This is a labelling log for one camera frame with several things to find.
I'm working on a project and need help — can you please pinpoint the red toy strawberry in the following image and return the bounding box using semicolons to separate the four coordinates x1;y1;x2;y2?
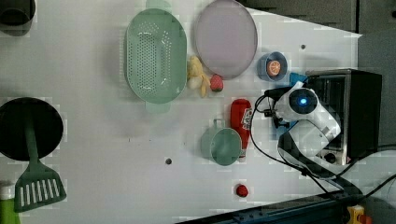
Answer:
210;75;223;92

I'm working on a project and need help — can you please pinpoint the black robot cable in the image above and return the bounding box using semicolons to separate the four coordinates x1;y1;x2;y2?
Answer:
248;92;396;200

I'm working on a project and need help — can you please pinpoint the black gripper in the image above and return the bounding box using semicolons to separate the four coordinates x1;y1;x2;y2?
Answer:
264;87;290;101

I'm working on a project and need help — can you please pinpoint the green cup with handle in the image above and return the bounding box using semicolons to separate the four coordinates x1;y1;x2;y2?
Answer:
201;119;242;166

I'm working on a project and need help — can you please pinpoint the orange slice toy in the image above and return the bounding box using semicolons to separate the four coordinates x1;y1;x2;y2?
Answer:
266;60;281;77

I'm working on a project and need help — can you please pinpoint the green perforated colander basket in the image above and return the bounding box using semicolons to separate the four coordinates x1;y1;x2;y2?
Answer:
125;0;187;114

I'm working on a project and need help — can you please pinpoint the yellow orange object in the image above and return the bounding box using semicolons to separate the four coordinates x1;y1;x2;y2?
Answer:
346;205;373;224

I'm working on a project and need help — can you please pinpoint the black toaster oven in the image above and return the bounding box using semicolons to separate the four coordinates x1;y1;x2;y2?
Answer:
306;69;382;165

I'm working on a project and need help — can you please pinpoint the bright green bottle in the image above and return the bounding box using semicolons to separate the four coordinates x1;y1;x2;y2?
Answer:
0;181;21;224

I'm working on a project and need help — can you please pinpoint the blue small bowl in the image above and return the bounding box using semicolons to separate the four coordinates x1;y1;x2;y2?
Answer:
257;51;288;81

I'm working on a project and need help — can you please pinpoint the pink round plate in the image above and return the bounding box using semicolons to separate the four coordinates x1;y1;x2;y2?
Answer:
194;0;258;79

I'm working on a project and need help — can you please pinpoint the red ketchup bottle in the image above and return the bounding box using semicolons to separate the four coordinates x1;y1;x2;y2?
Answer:
230;99;252;162

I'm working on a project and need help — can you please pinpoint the black pan at edge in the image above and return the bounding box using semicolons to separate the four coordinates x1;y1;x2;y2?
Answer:
0;97;64;161

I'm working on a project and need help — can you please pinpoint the green slotted spatula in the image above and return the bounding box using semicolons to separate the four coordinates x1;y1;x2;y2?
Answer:
14;110;66;213

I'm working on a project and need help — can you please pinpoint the black cylinder at edge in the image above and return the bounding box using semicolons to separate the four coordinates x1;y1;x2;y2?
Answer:
0;0;36;36

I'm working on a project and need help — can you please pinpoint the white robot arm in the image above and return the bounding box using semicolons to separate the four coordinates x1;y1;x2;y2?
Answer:
264;81;361;195

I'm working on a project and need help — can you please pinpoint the yellow toy banana bunch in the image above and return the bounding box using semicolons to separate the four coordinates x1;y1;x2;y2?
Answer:
187;56;210;98

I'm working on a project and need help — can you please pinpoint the red round toy berry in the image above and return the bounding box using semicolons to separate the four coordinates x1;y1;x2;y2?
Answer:
235;184;248;198

